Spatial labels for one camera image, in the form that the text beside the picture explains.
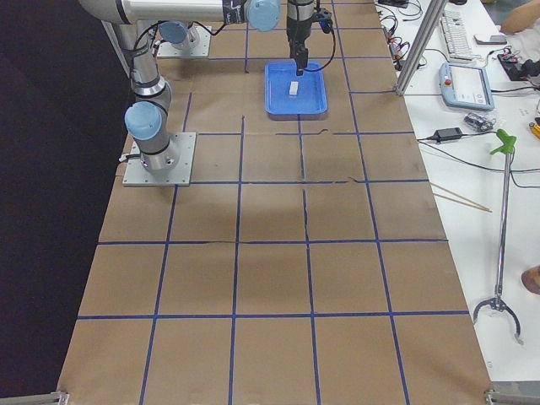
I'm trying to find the blue plastic tray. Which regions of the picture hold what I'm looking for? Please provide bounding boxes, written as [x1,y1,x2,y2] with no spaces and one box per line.
[265,62,327,116]

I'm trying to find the white keyboard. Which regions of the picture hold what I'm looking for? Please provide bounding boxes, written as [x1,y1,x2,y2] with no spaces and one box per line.
[440,10,474,62]

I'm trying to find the black power adapter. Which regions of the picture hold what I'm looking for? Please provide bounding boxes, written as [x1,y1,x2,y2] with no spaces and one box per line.
[434,127,463,143]

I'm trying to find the teach pendant tablet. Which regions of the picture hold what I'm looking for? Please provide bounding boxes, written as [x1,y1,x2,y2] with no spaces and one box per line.
[439,62,494,111]

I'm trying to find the brown paper table cover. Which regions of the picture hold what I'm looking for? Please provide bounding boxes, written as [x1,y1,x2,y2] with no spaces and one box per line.
[58,1,489,404]

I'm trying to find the wooden chopstick pair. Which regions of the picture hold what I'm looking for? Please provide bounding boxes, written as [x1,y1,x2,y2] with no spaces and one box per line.
[430,182,492,213]

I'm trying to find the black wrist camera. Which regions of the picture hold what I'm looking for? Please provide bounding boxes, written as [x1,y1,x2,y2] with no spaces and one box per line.
[313,8,333,34]

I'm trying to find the green handled reach grabber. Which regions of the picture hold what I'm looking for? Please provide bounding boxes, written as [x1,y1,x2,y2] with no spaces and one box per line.
[472,128,523,345]

